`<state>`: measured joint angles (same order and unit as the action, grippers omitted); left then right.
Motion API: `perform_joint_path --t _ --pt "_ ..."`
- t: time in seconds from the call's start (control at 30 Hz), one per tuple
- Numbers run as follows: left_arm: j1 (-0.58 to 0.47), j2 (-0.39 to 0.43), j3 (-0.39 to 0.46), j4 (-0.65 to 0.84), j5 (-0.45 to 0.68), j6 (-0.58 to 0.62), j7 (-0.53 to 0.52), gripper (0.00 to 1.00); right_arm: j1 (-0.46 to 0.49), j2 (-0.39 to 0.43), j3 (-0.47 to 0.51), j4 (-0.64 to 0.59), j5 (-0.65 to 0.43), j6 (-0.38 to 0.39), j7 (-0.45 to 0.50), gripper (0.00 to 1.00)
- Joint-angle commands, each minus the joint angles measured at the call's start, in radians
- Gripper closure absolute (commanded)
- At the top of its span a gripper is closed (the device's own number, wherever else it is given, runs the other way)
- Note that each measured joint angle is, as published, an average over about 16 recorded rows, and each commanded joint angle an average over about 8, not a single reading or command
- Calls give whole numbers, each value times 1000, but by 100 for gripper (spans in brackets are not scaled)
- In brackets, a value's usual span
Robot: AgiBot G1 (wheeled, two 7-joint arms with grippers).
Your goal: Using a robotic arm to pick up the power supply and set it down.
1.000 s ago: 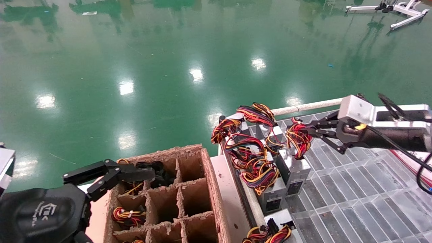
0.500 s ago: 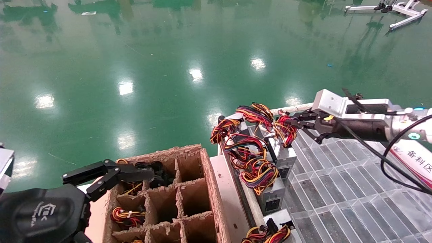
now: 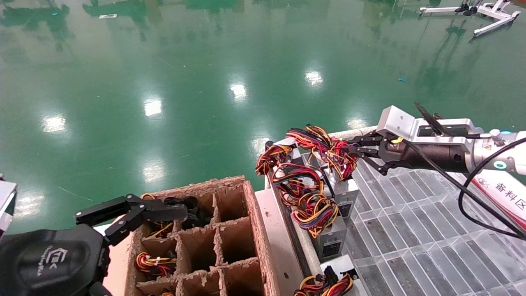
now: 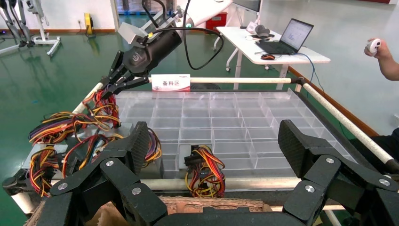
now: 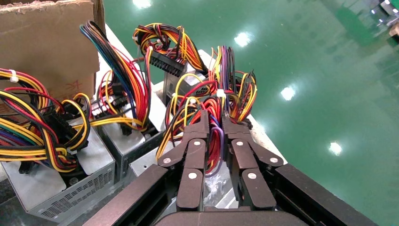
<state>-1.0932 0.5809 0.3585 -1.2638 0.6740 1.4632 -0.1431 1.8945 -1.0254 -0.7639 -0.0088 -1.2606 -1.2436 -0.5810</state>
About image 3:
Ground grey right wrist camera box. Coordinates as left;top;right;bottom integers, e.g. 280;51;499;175
376;106;482;143

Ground white frame pipe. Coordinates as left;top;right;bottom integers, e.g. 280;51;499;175
289;208;323;278
329;125;379;141

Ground white sign with red border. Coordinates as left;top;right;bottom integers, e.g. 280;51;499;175
472;173;526;231

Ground power supply, orange-yellow wires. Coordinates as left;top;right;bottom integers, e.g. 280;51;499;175
141;193;175;240

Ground white metal floor stand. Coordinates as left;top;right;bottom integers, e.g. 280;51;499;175
419;0;521;38

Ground brown cardboard divider box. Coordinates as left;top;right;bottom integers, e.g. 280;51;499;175
123;176;285;296

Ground clear plastic divider tray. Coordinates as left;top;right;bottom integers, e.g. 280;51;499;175
304;136;526;296

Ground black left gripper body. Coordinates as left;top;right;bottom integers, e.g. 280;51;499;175
0;224;111;296

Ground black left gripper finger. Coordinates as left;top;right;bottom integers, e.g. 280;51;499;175
76;194;189;227
105;211;189;247

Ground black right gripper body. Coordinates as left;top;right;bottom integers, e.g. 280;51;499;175
380;138;474;174

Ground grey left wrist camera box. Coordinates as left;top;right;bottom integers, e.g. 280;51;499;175
0;175;18;240

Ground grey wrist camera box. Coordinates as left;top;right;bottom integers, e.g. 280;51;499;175
376;106;482;143
0;175;18;240

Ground power supply with black wires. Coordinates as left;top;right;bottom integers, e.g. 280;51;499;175
164;196;212;230

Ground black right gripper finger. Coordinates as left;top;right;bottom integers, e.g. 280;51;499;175
341;134;387;151
346;152;397;176

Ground power supply, yellow-red tied wires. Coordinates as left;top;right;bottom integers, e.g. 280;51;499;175
135;252;177;277

